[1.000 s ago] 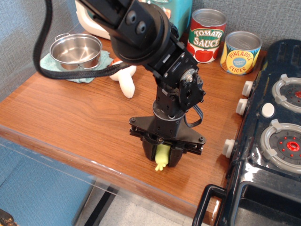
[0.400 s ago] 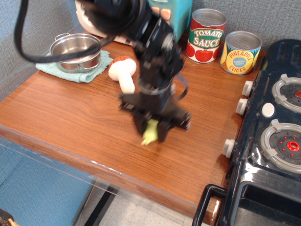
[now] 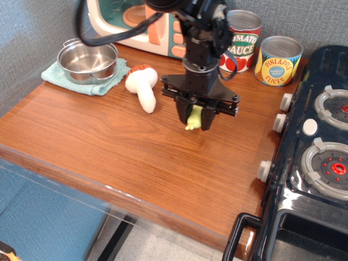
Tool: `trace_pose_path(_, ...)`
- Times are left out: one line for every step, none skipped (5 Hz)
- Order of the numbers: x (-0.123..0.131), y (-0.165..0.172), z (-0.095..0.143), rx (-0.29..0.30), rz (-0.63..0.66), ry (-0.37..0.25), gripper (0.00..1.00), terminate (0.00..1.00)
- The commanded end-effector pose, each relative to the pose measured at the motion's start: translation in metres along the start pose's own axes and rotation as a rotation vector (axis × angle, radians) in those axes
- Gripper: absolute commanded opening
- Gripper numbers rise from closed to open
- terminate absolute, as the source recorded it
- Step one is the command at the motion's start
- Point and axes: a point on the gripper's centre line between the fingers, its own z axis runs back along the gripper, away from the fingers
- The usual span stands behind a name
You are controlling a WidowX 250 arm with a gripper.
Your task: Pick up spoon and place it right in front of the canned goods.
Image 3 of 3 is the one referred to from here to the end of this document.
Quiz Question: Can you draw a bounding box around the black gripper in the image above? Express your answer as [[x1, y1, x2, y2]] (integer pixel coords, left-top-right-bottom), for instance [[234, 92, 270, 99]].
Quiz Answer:
[[161, 64, 240, 131]]

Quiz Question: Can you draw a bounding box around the spoon with yellow-green handle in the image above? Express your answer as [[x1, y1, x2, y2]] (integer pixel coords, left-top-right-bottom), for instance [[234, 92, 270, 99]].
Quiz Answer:
[[185, 105, 203, 131]]

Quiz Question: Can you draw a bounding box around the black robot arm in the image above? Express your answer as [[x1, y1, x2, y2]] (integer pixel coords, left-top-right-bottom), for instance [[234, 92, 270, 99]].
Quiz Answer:
[[146, 1, 240, 131]]

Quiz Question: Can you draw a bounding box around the white plush mushroom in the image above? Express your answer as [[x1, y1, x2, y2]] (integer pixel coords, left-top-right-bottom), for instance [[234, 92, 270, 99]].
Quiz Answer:
[[125, 64, 158, 114]]

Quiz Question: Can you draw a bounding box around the teal toy microwave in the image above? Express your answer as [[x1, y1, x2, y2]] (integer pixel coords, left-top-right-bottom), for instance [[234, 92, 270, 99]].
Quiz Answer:
[[86, 0, 186, 59]]

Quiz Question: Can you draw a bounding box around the pineapple slices can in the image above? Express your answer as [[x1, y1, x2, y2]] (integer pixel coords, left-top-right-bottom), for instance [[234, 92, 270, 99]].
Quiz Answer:
[[254, 35, 303, 86]]

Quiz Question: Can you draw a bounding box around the tomato sauce can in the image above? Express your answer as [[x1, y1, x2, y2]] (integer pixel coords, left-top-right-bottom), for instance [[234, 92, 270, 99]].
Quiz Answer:
[[220, 9, 263, 72]]

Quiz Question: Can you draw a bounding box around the small steel pot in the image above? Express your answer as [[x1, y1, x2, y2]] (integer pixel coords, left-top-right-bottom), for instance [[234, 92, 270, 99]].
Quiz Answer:
[[57, 39, 119, 85]]

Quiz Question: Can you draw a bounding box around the light teal cloth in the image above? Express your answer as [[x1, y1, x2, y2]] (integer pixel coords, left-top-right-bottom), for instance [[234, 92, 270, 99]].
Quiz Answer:
[[41, 58, 130, 96]]

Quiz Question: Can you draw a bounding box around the black toy stove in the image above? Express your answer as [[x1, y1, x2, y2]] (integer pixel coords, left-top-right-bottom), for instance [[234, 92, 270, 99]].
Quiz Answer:
[[223, 45, 347, 260]]

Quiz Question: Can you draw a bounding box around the black braided cable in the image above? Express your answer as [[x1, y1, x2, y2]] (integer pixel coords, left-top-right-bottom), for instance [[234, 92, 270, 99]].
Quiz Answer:
[[74, 0, 164, 47]]

